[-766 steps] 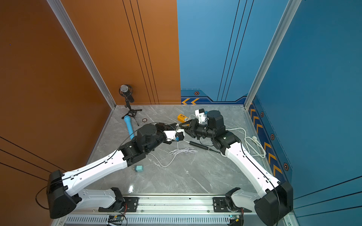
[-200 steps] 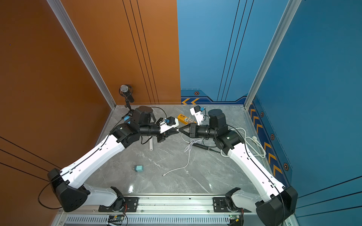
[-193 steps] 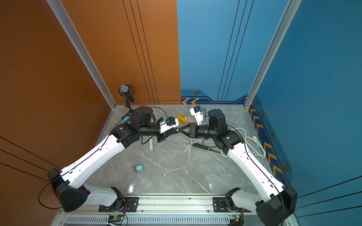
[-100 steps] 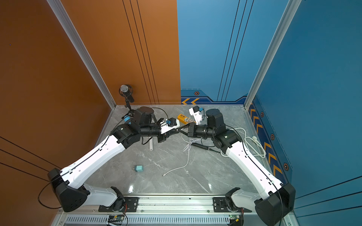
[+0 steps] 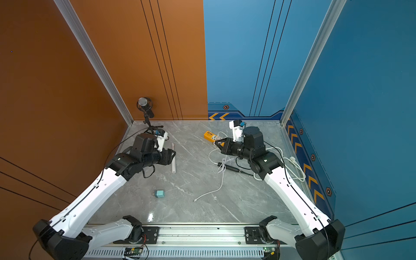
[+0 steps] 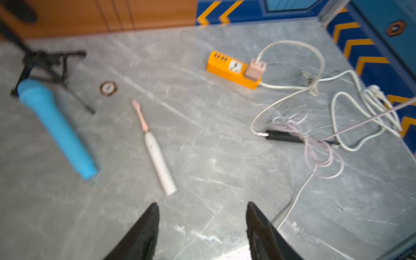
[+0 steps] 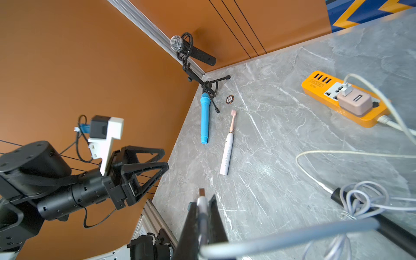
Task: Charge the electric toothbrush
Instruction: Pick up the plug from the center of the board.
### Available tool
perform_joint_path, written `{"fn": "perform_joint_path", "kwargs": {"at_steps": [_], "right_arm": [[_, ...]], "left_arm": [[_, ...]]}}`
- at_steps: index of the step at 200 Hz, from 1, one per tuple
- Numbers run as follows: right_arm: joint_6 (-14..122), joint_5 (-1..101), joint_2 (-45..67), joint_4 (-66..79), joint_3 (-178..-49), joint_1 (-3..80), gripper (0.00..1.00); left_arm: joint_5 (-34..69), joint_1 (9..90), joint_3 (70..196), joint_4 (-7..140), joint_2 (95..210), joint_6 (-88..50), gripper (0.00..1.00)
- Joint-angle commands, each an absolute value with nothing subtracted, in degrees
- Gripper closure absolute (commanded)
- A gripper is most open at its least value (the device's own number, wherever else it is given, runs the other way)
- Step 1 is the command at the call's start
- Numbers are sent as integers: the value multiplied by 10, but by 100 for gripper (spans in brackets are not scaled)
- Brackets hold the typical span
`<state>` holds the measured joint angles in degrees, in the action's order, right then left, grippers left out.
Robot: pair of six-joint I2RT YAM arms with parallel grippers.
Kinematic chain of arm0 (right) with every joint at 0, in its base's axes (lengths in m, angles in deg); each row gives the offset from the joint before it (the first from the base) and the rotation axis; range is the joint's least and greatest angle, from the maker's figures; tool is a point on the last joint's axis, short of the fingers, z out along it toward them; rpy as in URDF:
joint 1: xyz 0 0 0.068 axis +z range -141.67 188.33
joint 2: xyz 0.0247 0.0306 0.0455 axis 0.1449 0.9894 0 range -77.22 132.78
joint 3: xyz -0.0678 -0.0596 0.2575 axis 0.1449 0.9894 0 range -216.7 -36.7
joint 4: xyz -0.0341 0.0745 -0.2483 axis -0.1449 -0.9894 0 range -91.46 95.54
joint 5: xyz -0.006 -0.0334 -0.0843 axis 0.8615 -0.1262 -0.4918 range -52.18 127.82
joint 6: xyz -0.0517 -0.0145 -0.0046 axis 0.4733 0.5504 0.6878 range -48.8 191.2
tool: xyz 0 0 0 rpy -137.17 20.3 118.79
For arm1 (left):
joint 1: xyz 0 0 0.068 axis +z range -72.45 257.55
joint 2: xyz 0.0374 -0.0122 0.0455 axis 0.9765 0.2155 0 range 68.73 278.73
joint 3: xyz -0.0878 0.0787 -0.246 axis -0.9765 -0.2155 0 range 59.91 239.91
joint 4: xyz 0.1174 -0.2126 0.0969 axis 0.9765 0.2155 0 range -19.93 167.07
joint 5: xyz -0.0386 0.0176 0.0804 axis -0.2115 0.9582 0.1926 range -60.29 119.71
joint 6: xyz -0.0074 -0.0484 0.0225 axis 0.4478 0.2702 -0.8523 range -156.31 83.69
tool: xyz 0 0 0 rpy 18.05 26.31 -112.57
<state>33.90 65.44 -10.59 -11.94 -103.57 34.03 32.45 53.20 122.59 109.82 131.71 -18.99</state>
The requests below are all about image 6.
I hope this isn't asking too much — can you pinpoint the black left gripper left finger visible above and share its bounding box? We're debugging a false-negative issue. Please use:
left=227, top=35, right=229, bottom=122
left=105, top=203, right=160, bottom=260

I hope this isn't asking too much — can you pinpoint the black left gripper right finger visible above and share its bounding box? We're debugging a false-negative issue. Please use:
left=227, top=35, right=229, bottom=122
left=246, top=201, right=303, bottom=260

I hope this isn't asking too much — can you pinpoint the white pink electric toothbrush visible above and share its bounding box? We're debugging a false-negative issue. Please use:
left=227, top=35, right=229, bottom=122
left=132, top=100, right=177, bottom=197

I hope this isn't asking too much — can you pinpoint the black electric toothbrush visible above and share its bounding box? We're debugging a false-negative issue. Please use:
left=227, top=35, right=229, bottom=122
left=264, top=129, right=340, bottom=146

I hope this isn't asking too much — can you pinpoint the pink usb charger block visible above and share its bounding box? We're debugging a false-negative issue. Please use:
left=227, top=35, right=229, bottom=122
left=244, top=58, right=267, bottom=81

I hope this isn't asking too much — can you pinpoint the white usb charging cable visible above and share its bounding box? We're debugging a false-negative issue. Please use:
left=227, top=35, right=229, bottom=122
left=249, top=39, right=327, bottom=137

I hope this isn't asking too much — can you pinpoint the small poker chip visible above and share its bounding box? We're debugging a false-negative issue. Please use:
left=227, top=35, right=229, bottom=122
left=99, top=81, right=118, bottom=96

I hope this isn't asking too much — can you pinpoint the yellow power strip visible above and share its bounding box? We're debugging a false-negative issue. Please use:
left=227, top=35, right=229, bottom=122
left=206, top=51, right=261, bottom=89

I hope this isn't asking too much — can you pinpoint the blue toy microphone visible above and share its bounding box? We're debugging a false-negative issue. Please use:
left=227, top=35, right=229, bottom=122
left=17, top=79, right=98, bottom=180

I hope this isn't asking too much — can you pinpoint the white power strip cord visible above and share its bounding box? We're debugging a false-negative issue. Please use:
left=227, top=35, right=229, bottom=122
left=259, top=69, right=404, bottom=153

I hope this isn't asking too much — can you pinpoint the white wall plug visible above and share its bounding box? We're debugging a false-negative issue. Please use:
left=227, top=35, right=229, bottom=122
left=367, top=84, right=384, bottom=96

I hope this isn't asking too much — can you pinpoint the aluminium corner post right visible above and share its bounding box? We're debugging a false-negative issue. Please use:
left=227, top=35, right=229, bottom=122
left=317, top=0, right=350, bottom=27

